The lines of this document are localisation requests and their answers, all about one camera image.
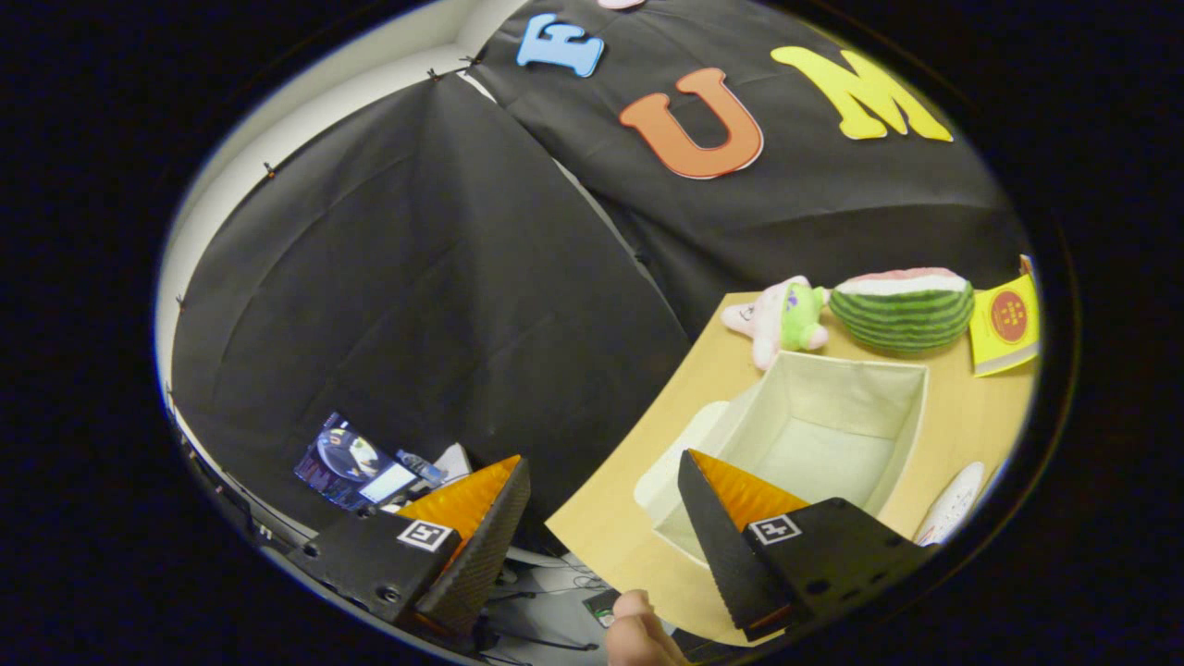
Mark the pink and green plush toy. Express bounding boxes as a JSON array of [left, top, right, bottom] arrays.
[[721, 276, 831, 371]]

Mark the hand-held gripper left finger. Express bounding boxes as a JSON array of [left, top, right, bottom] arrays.
[[287, 455, 532, 639]]

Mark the black backdrop cloth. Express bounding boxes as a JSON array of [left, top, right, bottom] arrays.
[[171, 0, 1028, 547]]

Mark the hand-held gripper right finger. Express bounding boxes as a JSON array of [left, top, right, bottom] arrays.
[[677, 450, 937, 644]]

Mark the white shoe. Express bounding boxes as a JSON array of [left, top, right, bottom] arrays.
[[914, 461, 987, 547]]

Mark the beige fabric storage box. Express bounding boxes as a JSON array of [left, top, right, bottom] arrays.
[[652, 350, 930, 567]]

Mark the yellow book with red circle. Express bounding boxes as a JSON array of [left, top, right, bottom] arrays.
[[968, 274, 1041, 377]]

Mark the watermelon slice plush toy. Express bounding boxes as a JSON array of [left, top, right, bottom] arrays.
[[828, 267, 976, 353]]

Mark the small black device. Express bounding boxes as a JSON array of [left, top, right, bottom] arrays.
[[583, 589, 623, 630]]

